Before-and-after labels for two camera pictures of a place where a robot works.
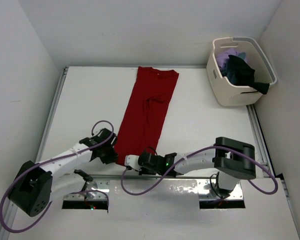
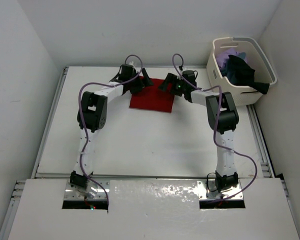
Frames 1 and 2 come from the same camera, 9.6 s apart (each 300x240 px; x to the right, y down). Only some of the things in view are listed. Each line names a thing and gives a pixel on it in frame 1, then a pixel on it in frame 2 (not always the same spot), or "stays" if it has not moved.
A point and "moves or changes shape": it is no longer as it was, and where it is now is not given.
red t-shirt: [144, 112] moves or changes shape
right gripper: [143, 171] → [170, 78]
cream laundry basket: [229, 92] stays
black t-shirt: [238, 73] stays
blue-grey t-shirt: [242, 55] stays
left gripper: [111, 158] → [146, 82]
